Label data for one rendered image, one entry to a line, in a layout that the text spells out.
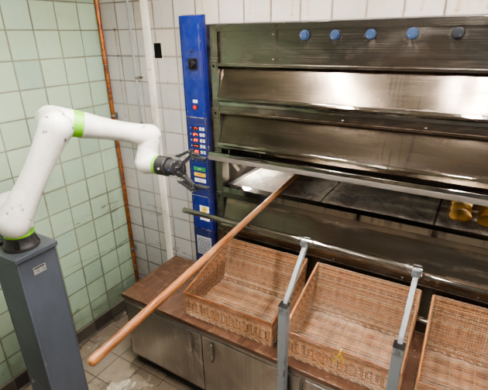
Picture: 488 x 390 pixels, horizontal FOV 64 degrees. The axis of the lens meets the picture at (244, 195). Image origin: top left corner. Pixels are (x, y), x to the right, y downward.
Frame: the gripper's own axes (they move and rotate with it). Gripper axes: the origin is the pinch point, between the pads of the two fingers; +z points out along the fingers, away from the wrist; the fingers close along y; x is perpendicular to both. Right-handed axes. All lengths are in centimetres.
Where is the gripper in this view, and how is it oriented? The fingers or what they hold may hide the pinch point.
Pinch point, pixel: (204, 172)
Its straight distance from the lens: 172.5
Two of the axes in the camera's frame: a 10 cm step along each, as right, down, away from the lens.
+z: 8.7, 1.8, -4.7
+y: 0.2, 9.2, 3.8
